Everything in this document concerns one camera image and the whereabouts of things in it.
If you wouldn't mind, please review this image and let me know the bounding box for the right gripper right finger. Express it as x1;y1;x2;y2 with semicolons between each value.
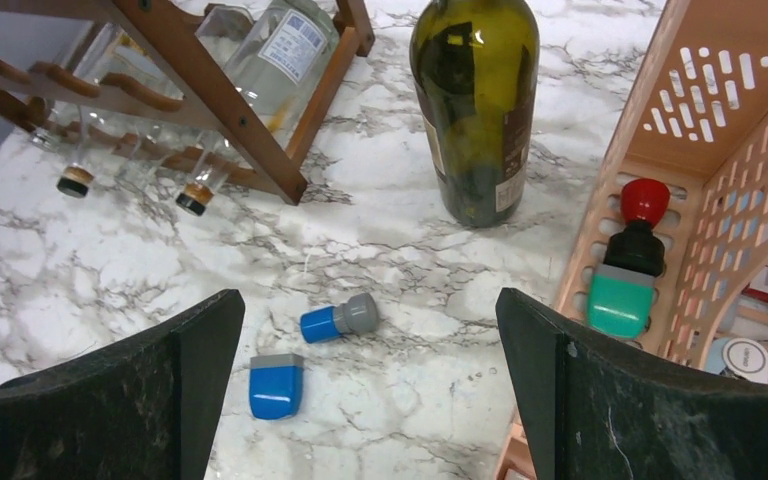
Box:
495;288;768;479

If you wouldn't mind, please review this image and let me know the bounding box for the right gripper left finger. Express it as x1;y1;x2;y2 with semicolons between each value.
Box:
0;289;245;479

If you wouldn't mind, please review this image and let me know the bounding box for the green wine bottle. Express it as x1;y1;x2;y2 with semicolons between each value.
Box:
409;0;540;228

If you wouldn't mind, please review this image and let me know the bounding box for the wooden wine rack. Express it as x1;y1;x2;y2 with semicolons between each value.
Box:
0;1;375;205

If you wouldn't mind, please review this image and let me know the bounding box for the clear bottle lower middle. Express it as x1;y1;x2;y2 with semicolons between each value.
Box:
114;4;254;193

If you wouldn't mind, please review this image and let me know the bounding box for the clear bottle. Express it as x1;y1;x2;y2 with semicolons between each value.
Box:
175;0;341;218
114;4;254;193
32;22;122;198

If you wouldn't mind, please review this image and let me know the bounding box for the clear bottle lower left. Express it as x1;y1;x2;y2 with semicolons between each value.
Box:
32;22;122;198

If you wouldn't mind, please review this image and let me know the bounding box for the clear bottle lower right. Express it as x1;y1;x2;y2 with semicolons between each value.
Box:
175;0;341;218

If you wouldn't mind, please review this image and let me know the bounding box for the green black red stamp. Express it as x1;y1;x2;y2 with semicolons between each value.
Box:
586;178;670;340

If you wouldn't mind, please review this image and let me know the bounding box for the blue grey stamp cap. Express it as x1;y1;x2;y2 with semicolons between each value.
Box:
249;353;304;420

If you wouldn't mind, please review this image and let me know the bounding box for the white round item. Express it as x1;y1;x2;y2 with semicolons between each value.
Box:
703;337;768;384

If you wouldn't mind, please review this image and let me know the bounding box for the blue grey stamp cylinder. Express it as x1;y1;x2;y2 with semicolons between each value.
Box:
299;293;381;343

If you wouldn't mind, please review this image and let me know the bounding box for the peach plastic file organizer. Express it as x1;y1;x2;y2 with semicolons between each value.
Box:
494;1;768;479

